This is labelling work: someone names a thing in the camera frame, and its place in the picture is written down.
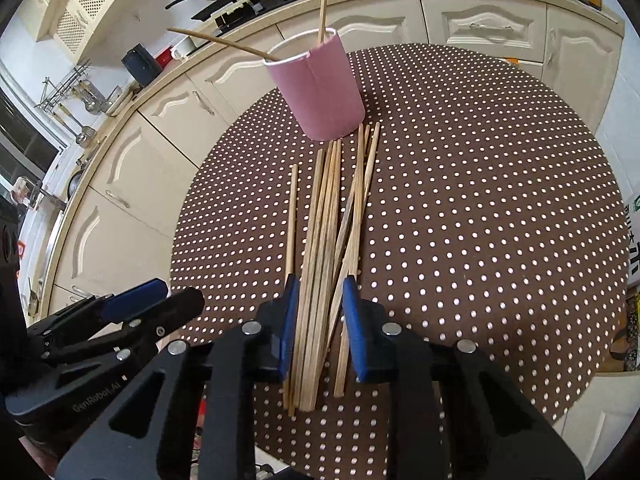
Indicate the white mug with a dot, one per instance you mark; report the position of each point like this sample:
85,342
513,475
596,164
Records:
182,47

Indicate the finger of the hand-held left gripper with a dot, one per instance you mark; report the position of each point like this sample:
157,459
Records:
175,310
135,295

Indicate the black induction cooker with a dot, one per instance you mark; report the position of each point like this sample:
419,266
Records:
207,10

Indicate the metal utensil rack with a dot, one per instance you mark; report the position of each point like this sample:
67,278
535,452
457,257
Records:
75,92

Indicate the pink paper cup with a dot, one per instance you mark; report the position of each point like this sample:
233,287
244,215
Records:
320,90

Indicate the cream lattice wall cabinet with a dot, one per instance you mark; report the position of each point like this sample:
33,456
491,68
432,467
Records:
90,0

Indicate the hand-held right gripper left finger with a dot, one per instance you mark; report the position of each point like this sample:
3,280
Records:
291,330

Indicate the red container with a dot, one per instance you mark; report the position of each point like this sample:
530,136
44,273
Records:
162,57

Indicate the pile of wooden chopsticks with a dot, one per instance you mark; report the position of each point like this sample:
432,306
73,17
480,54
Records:
320,240

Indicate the dark blue knife block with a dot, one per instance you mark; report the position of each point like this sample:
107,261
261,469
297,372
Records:
140,62

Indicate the cream base cabinets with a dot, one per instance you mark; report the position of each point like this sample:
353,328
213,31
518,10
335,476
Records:
150,160

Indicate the wooden chopstick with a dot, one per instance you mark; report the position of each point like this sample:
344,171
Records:
324,0
220,43

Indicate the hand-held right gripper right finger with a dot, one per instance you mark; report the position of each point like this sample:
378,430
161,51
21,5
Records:
352,330

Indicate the white printed carton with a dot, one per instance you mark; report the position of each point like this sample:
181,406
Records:
631,240

